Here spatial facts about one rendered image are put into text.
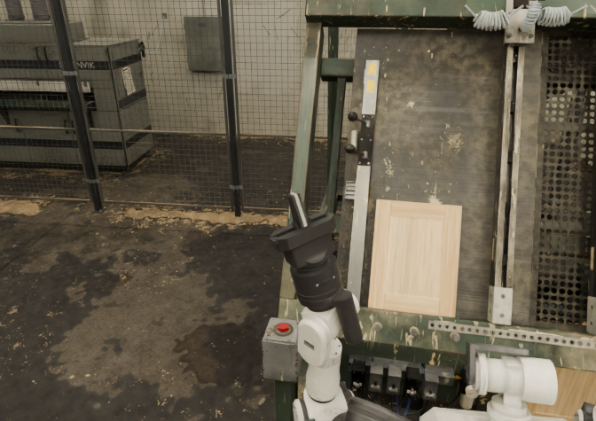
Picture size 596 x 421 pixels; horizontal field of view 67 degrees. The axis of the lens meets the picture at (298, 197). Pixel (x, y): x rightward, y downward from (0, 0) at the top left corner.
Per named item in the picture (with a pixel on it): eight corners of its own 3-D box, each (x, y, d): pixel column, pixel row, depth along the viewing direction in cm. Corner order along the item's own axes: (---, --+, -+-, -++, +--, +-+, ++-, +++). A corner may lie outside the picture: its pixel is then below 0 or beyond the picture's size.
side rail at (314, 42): (285, 294, 182) (279, 298, 171) (310, 34, 192) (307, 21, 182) (299, 296, 181) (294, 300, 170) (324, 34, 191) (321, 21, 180)
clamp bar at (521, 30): (481, 319, 163) (499, 331, 140) (498, 7, 174) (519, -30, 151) (511, 323, 161) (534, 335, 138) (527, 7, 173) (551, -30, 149)
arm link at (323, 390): (345, 336, 96) (338, 393, 106) (298, 344, 94) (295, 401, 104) (363, 378, 87) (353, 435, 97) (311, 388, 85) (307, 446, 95)
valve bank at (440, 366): (335, 415, 163) (338, 365, 153) (340, 384, 176) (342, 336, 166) (481, 439, 154) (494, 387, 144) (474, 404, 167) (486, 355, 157)
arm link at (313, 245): (260, 231, 83) (278, 287, 86) (280, 245, 74) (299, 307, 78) (318, 206, 87) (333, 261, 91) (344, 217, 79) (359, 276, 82)
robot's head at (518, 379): (555, 428, 67) (559, 369, 66) (482, 417, 69) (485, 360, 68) (541, 407, 73) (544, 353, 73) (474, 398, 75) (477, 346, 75)
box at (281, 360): (262, 380, 155) (261, 339, 147) (271, 354, 165) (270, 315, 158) (297, 385, 153) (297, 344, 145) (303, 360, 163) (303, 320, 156)
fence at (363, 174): (346, 304, 172) (345, 305, 168) (366, 64, 181) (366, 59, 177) (359, 305, 171) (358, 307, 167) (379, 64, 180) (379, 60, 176)
